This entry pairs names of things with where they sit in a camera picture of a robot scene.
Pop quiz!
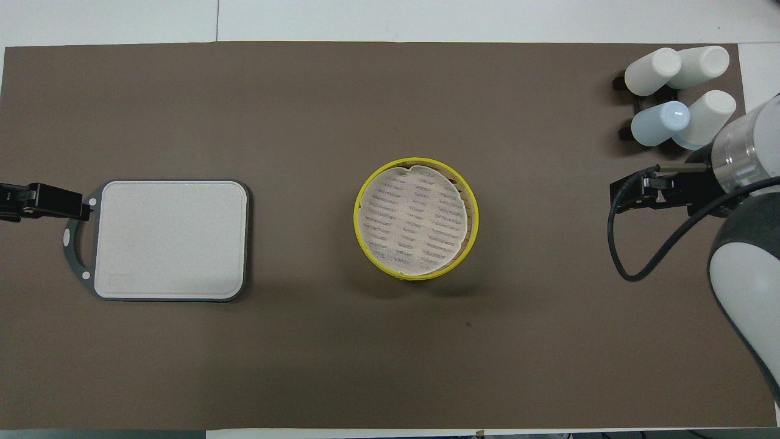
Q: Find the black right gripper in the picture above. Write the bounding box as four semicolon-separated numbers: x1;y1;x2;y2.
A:
611;160;729;218

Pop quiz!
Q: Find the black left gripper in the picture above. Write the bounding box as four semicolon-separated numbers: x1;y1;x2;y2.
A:
0;182;94;224

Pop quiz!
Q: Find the white steamer liner cloth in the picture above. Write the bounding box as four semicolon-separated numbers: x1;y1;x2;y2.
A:
358;165;472;275

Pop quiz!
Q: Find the yellow bamboo steamer tier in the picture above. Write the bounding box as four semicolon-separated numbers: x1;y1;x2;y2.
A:
353;157;480;282

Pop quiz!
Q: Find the light blue plastic cup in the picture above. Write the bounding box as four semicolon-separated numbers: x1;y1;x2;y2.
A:
631;101;691;147

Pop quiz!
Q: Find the white cutting board grey rim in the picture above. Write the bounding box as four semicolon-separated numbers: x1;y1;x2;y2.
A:
63;179;251;302

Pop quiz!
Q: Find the black cup rack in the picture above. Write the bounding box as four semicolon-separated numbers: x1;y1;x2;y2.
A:
612;70;684;143

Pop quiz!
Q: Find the white plastic cup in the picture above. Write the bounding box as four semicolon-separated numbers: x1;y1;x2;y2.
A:
625;48;683;97
672;90;737;151

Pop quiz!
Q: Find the white cup with blue rim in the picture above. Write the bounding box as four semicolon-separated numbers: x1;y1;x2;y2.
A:
667;46;731;90

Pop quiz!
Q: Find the brown table mat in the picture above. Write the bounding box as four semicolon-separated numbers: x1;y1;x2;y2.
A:
0;41;780;430

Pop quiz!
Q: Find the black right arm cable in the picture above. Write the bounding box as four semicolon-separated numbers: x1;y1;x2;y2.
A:
608;163;780;283

